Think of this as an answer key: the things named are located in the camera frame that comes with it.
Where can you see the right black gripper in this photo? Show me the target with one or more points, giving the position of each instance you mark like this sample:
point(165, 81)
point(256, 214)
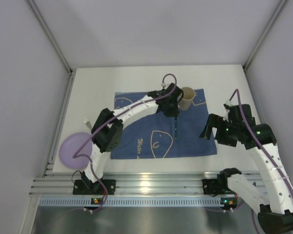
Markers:
point(215, 126)

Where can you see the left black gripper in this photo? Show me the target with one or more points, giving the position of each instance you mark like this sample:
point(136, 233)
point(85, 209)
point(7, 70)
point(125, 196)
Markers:
point(172, 110)

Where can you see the spoon with teal handle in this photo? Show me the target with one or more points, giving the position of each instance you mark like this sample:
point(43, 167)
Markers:
point(175, 128)

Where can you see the beige paper cup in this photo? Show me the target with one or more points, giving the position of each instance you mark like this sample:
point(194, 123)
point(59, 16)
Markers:
point(186, 100)

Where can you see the blue fish placemat cloth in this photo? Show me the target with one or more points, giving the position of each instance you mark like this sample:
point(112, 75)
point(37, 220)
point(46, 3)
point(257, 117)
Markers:
point(153, 136)

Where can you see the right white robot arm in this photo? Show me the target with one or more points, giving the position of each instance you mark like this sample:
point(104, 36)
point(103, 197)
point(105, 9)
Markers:
point(274, 209)

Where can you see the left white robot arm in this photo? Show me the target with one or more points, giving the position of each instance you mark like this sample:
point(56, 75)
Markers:
point(106, 134)

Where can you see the purple plate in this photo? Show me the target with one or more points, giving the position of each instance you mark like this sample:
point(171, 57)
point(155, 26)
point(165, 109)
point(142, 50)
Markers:
point(68, 148)

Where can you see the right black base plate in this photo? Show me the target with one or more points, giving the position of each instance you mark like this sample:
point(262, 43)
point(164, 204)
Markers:
point(212, 187)

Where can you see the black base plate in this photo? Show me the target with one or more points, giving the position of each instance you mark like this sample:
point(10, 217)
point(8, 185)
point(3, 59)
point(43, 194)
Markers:
point(80, 187)
point(212, 187)

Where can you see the fork with teal handle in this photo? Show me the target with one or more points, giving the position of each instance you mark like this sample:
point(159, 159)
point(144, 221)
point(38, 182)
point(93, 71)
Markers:
point(87, 123)

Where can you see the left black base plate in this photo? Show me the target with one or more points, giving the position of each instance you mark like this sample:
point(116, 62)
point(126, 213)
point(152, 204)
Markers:
point(80, 187)

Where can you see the aluminium mounting rail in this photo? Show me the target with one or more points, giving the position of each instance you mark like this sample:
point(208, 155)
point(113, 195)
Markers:
point(145, 184)

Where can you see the perforated cable tray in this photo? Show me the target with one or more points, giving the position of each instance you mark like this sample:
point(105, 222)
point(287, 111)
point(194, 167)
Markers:
point(226, 203)

